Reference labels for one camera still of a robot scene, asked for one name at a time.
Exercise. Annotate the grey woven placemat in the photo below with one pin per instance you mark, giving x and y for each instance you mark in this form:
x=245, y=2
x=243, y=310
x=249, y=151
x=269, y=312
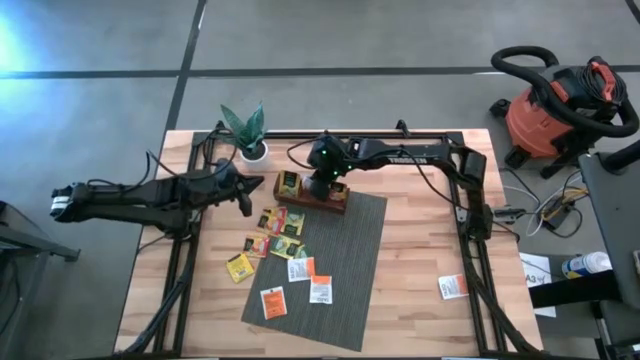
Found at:
x=340, y=280

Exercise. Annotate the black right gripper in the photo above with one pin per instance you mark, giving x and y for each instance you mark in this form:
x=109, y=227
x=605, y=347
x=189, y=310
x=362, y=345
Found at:
x=327, y=157

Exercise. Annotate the orange yellow tea packet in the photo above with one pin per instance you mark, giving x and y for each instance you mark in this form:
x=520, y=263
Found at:
x=341, y=190
x=272, y=220

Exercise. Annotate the black power adapter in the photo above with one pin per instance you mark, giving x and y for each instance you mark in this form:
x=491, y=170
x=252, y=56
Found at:
x=555, y=216

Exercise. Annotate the white paper sheet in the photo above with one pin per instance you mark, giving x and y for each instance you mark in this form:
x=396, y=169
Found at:
x=532, y=265

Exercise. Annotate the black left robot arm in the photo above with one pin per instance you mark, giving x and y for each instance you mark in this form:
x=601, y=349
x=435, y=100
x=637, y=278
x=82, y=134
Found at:
x=125, y=200

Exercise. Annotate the black bar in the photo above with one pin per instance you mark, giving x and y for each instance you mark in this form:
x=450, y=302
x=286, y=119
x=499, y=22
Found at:
x=575, y=290

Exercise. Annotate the orange red tea packet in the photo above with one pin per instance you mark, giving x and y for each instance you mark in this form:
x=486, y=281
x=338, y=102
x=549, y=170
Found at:
x=256, y=245

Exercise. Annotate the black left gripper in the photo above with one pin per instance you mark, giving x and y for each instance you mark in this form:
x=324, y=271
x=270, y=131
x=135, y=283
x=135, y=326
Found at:
x=217, y=185

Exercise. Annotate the brown wooden tea tray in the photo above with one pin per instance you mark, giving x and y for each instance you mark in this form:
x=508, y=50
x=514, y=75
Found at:
x=310, y=202

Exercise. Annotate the white blue wipes canister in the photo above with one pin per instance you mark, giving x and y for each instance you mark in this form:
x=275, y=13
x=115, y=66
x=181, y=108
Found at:
x=587, y=263

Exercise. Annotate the dark grey cart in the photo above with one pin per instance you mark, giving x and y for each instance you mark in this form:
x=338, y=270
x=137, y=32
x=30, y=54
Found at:
x=615, y=210

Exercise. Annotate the black metal rig frame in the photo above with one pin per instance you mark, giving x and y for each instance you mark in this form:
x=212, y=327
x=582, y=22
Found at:
x=280, y=134

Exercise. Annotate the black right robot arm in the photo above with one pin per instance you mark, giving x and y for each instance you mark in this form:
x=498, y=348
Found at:
x=400, y=150

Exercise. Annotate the orange white tea packet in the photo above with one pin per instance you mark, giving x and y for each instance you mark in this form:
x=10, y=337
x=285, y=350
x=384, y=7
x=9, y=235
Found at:
x=320, y=289
x=274, y=302
x=453, y=286
x=301, y=269

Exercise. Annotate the orange black shop vacuum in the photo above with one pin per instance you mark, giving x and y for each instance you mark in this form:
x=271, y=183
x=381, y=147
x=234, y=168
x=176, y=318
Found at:
x=535, y=125

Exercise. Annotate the black metal stand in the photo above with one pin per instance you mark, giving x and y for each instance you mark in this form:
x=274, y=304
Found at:
x=40, y=246

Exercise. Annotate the green yellow tea packet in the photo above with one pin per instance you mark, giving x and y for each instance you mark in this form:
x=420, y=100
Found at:
x=285, y=246
x=289, y=184
x=302, y=251
x=294, y=223

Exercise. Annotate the snake plant in white pot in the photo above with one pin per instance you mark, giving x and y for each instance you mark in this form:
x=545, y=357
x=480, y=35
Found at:
x=250, y=135

